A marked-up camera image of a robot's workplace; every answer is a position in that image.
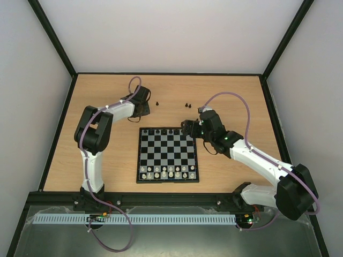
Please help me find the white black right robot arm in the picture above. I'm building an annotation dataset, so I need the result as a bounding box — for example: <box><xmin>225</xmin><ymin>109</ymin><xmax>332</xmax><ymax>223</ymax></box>
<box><xmin>181</xmin><ymin>109</ymin><xmax>318</xmax><ymax>221</ymax></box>

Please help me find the black enclosure frame post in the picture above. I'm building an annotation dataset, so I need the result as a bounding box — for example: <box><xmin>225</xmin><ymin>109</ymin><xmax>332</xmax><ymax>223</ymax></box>
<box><xmin>262</xmin><ymin>0</ymin><xmax>314</xmax><ymax>80</ymax></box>
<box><xmin>26</xmin><ymin>0</ymin><xmax>77</xmax><ymax>78</ymax></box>

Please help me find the black and white chessboard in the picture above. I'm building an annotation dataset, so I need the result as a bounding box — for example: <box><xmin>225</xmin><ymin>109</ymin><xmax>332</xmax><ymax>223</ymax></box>
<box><xmin>136</xmin><ymin>127</ymin><xmax>199</xmax><ymax>183</ymax></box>

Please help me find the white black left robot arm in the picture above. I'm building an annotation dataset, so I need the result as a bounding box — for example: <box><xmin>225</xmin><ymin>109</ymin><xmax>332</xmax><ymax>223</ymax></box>
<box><xmin>74</xmin><ymin>85</ymin><xmax>151</xmax><ymax>210</ymax></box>

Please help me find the black enclosure frame post left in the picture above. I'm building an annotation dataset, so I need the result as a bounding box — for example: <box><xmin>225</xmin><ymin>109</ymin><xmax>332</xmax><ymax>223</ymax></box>
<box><xmin>26</xmin><ymin>0</ymin><xmax>77</xmax><ymax>78</ymax></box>

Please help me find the black aluminium rail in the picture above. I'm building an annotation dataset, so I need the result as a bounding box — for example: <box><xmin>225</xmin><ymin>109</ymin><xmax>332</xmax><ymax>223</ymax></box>
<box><xmin>25</xmin><ymin>192</ymin><xmax>276</xmax><ymax>214</ymax></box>

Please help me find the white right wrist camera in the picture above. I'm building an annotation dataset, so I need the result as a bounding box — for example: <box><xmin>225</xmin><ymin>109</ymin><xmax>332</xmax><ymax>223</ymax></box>
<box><xmin>198</xmin><ymin>107</ymin><xmax>212</xmax><ymax>114</ymax></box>

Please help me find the white cable duct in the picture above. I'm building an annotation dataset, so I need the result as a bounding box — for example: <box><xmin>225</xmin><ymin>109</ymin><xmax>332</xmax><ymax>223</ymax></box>
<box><xmin>32</xmin><ymin>214</ymin><xmax>236</xmax><ymax>225</ymax></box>

